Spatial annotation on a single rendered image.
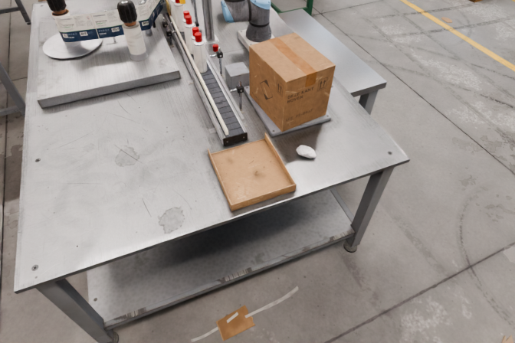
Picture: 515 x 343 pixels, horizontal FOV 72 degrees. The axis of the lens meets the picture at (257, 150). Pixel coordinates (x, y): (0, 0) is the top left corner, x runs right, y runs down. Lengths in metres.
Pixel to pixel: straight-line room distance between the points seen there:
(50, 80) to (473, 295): 2.47
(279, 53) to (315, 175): 0.53
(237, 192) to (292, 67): 0.54
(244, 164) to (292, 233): 0.66
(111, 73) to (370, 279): 1.77
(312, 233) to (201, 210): 0.83
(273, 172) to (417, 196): 1.40
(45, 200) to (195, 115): 0.70
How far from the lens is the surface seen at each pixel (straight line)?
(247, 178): 1.40
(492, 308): 2.40
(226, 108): 1.63
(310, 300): 2.08
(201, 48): 1.78
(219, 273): 1.88
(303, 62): 1.50
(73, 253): 1.37
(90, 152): 1.64
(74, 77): 2.01
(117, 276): 1.98
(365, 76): 2.00
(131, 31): 1.94
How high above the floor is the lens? 1.93
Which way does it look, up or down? 47 degrees down
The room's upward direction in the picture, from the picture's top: 1 degrees clockwise
